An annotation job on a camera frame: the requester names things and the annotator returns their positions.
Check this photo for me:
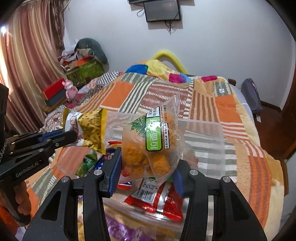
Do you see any yellow chips bag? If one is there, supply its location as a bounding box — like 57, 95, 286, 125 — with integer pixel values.
64, 108, 107, 155

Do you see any green peas snack bag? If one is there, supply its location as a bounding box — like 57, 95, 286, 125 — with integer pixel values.
75, 151, 98, 178

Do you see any orange noodle balls bag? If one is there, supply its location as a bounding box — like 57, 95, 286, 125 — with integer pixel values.
119, 94, 184, 185

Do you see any person left hand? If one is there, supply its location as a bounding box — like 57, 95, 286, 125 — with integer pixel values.
14, 181, 32, 215

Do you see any blue snack bag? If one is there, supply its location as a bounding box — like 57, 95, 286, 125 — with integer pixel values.
95, 148, 116, 170

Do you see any dark blue box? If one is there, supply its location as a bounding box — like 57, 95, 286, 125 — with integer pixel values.
45, 89, 66, 107

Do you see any pink rabbit plush toy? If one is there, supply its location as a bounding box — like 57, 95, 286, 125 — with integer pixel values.
62, 80, 78, 102

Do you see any red box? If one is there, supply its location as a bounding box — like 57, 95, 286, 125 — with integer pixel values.
41, 78, 65, 100

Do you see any yellow purple cracker pack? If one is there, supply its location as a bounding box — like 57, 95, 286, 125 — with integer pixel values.
106, 215, 157, 241

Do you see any red snack packet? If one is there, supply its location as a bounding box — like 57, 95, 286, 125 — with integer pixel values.
125, 178, 184, 222

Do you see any patchwork orange striped bedspread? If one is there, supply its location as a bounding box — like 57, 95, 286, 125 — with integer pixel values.
28, 71, 284, 240

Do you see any striped pink curtain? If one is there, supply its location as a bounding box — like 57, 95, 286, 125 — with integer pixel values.
1, 1, 65, 133

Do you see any grey plush pillow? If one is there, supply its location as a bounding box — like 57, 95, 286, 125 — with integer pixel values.
74, 38, 108, 65

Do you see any clear plastic storage bin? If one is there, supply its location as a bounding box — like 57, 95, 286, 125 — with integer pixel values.
104, 111, 226, 239

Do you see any colourful pillow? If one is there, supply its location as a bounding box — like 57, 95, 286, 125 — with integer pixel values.
124, 59, 218, 84

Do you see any brown wooden door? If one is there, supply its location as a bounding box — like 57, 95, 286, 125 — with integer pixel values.
279, 41, 296, 121

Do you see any grey bag on bed edge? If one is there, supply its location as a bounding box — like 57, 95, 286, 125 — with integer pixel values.
240, 78, 263, 115

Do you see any small black wall monitor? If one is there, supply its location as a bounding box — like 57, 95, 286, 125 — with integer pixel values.
144, 0, 181, 23

